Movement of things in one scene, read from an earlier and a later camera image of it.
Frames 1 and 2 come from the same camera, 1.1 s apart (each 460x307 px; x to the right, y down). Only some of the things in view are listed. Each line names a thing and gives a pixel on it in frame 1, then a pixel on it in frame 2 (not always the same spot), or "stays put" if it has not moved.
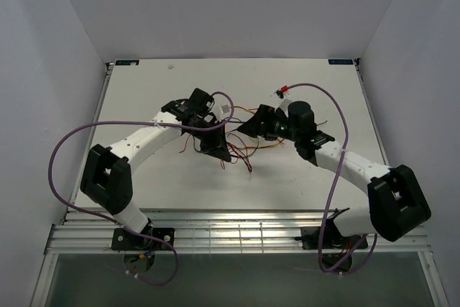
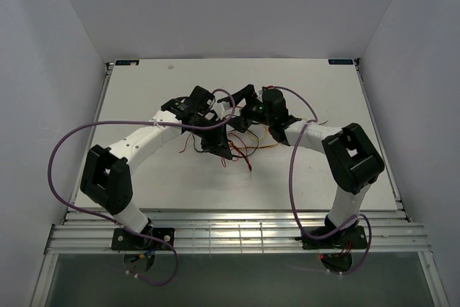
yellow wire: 250,110 stays put
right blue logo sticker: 340,61 stays put
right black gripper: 253,126 -> 249,93
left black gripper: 218,146 stays put
